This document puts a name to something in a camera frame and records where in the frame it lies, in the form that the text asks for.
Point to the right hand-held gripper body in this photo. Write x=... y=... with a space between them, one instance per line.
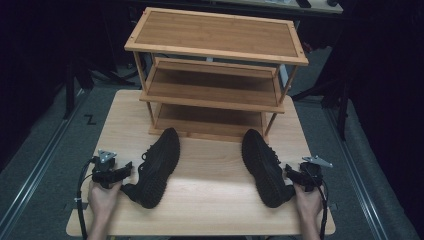
x=311 y=175

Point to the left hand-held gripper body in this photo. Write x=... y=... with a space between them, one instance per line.
x=104 y=170

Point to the black knit sneaker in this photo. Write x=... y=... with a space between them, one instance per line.
x=156 y=170
x=265 y=170

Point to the wooden three-tier shoe rack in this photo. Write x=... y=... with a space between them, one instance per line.
x=213 y=33

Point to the person's right hand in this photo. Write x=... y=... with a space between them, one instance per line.
x=308 y=201

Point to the person's left hand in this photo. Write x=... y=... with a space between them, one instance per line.
x=103 y=200

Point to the grey tape strip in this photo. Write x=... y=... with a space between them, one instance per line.
x=81 y=206
x=332 y=206

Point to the black metal stand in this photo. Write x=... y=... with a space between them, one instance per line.
x=336 y=100
x=71 y=86

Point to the metal floor rail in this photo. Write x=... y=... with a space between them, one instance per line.
x=360 y=180
x=36 y=166

